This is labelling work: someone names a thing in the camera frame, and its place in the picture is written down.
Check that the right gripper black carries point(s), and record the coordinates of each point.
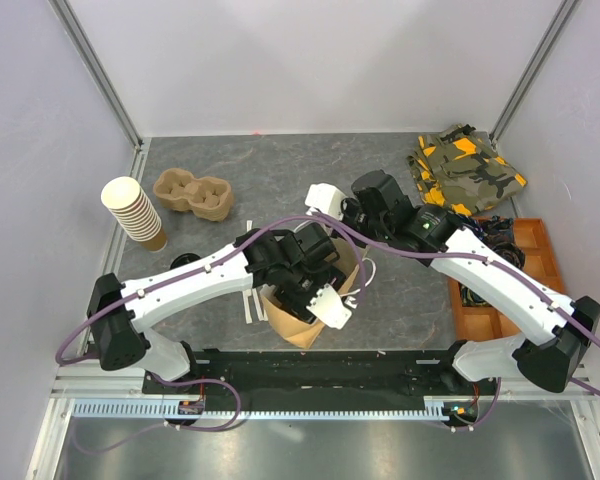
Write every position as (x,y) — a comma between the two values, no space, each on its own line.
(348,207)

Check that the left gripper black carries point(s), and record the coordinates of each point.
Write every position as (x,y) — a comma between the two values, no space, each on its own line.
(326,274)

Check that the brown paper bag with handles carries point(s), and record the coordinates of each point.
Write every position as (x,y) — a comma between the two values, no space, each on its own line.
(359,272)

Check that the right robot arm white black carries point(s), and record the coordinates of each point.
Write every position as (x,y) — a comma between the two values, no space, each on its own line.
(555,330)

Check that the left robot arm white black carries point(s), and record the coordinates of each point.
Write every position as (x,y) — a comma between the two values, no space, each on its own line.
(124,314)

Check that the camouflage folded cloth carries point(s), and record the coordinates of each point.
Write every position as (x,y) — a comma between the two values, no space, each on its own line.
(457,170)

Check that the stack of black lids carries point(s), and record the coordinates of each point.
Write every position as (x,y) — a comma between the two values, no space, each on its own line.
(184,259)

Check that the brown pulp cup carrier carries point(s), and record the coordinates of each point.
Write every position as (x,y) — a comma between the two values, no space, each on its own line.
(208,198)

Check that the black rolled item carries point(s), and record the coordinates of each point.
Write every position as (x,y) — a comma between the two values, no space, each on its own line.
(496,230)

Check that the blue yellow rolled item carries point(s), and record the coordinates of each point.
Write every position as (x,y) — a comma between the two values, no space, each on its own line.
(471,299)

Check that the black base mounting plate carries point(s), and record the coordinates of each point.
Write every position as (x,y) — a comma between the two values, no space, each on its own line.
(317,380)

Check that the dark floral rolled item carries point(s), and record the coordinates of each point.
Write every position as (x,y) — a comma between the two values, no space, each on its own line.
(512,254)

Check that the orange wooden compartment tray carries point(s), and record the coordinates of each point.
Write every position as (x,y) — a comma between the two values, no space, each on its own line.
(487,323)

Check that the stack of paper cups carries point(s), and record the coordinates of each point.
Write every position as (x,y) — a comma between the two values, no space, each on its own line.
(126,200)

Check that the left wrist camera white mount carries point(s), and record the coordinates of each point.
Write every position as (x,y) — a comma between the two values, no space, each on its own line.
(332,309)

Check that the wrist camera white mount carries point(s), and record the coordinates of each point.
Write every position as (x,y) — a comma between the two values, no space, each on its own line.
(332,309)
(326,199)

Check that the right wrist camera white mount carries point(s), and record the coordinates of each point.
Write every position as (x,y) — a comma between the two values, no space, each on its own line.
(326,199)

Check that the grey slotted cable duct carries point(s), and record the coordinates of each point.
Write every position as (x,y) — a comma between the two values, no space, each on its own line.
(182,410)

